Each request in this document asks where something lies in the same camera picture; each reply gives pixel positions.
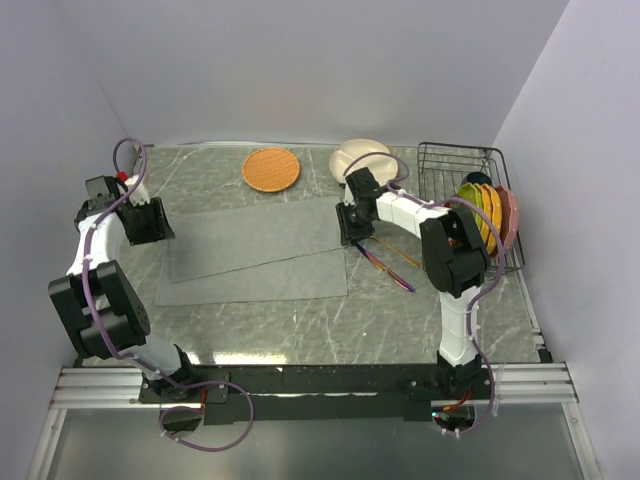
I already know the grey cloth napkin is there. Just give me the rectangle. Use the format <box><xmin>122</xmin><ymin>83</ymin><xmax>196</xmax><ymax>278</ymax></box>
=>
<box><xmin>156</xmin><ymin>197</ymin><xmax>348</xmax><ymax>306</ymax></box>

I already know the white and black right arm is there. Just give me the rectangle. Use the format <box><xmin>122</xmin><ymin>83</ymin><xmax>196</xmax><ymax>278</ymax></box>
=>
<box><xmin>336</xmin><ymin>167</ymin><xmax>490</xmax><ymax>399</ymax></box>

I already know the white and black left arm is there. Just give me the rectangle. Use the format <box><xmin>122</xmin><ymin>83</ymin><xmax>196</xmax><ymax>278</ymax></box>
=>
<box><xmin>48</xmin><ymin>174</ymin><xmax>199</xmax><ymax>402</ymax></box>

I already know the cream divided plate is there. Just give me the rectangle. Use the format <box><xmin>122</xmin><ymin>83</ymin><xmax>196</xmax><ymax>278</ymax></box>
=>
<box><xmin>328</xmin><ymin>139</ymin><xmax>398</xmax><ymax>185</ymax></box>

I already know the gold spoon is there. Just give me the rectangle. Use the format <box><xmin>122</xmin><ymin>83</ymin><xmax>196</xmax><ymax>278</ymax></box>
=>
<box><xmin>371</xmin><ymin>236</ymin><xmax>421</xmax><ymax>268</ymax></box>

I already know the iridescent purple knife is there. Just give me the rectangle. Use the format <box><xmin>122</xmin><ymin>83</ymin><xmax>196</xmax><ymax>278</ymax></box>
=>
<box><xmin>354</xmin><ymin>243</ymin><xmax>416</xmax><ymax>293</ymax></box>

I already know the orange woven round coaster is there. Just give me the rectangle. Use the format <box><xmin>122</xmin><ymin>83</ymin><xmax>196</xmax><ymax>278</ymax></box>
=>
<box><xmin>241</xmin><ymin>147</ymin><xmax>301</xmax><ymax>193</ymax></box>

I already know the green scalloped plate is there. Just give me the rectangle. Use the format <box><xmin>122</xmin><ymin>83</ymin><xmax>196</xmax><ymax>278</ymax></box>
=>
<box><xmin>458</xmin><ymin>183</ymin><xmax>491</xmax><ymax>246</ymax></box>

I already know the dark blue bowl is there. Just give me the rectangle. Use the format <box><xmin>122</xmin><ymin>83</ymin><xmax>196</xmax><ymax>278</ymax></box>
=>
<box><xmin>464</xmin><ymin>171</ymin><xmax>493</xmax><ymax>186</ymax></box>

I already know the yellow scalloped plate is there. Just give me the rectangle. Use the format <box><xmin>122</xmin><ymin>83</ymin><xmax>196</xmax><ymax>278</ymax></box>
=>
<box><xmin>475</xmin><ymin>183</ymin><xmax>502</xmax><ymax>257</ymax></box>

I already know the orange scalloped plate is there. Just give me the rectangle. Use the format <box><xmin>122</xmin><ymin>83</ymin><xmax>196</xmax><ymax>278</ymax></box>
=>
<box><xmin>488</xmin><ymin>185</ymin><xmax>502</xmax><ymax>232</ymax></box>

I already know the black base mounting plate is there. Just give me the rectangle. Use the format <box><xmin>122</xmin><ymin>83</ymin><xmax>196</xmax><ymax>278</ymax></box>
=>
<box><xmin>139</xmin><ymin>364</ymin><xmax>491</xmax><ymax>425</ymax></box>

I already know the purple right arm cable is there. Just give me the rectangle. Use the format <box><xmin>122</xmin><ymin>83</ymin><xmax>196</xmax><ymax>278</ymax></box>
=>
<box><xmin>342</xmin><ymin>151</ymin><xmax>505</xmax><ymax>439</ymax></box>

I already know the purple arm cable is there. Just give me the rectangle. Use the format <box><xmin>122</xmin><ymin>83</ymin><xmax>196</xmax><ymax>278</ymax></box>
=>
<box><xmin>82</xmin><ymin>137</ymin><xmax>255</xmax><ymax>455</ymax></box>
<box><xmin>342</xmin><ymin>151</ymin><xmax>505</xmax><ymax>439</ymax></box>

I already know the black wire dish rack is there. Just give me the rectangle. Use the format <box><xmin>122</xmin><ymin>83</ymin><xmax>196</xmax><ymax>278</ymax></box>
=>
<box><xmin>417</xmin><ymin>141</ymin><xmax>527</xmax><ymax>278</ymax></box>

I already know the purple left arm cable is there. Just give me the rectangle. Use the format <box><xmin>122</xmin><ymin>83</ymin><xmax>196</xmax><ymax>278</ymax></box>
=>
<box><xmin>82</xmin><ymin>137</ymin><xmax>255</xmax><ymax>455</ymax></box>

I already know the aluminium frame rail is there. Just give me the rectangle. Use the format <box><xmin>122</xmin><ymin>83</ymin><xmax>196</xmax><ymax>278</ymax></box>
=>
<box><xmin>49</xmin><ymin>363</ymin><xmax>578</xmax><ymax>409</ymax></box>

